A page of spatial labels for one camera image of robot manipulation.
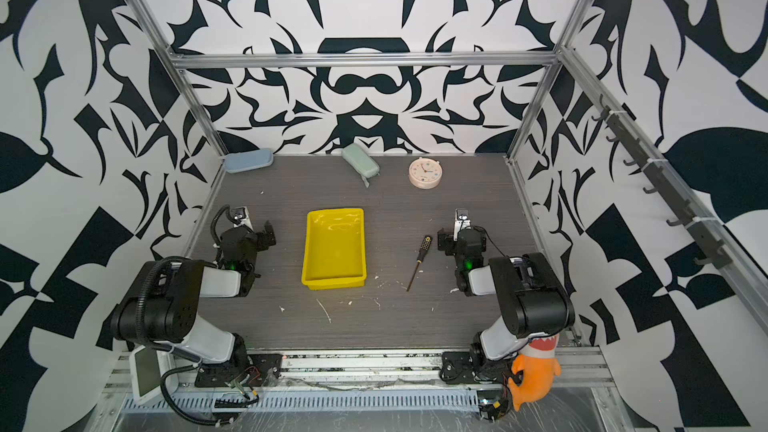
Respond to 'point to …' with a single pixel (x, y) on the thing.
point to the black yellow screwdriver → (423, 249)
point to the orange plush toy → (537, 361)
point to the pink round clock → (425, 173)
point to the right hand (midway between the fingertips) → (463, 225)
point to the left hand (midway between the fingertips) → (250, 220)
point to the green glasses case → (363, 163)
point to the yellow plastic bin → (335, 249)
